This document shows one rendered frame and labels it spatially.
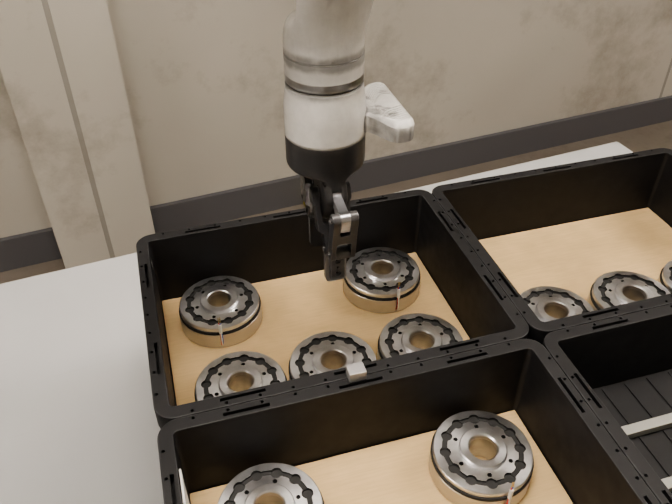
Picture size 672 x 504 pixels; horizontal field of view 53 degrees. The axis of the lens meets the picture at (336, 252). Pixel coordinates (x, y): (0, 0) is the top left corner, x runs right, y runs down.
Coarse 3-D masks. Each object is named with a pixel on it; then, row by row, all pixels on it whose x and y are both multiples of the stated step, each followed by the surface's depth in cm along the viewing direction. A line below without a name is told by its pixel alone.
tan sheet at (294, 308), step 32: (416, 256) 98; (256, 288) 93; (288, 288) 93; (320, 288) 93; (288, 320) 88; (320, 320) 88; (352, 320) 88; (384, 320) 88; (448, 320) 88; (192, 352) 83; (224, 352) 83; (288, 352) 83; (192, 384) 79
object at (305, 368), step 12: (312, 336) 81; (324, 336) 81; (336, 336) 81; (348, 336) 81; (300, 348) 80; (312, 348) 80; (348, 348) 80; (360, 348) 80; (300, 360) 78; (360, 360) 78; (372, 360) 78; (300, 372) 77; (312, 372) 77
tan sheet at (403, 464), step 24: (432, 432) 74; (528, 432) 74; (336, 456) 72; (360, 456) 72; (384, 456) 72; (408, 456) 72; (480, 456) 72; (336, 480) 70; (360, 480) 70; (384, 480) 70; (408, 480) 70; (432, 480) 70; (552, 480) 70
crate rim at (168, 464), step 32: (480, 352) 70; (512, 352) 70; (544, 352) 70; (352, 384) 67; (384, 384) 67; (192, 416) 64; (224, 416) 64; (576, 416) 64; (160, 448) 61; (608, 448) 61; (640, 480) 58
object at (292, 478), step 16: (272, 464) 67; (240, 480) 66; (256, 480) 66; (272, 480) 66; (288, 480) 66; (304, 480) 66; (224, 496) 65; (240, 496) 65; (304, 496) 65; (320, 496) 65
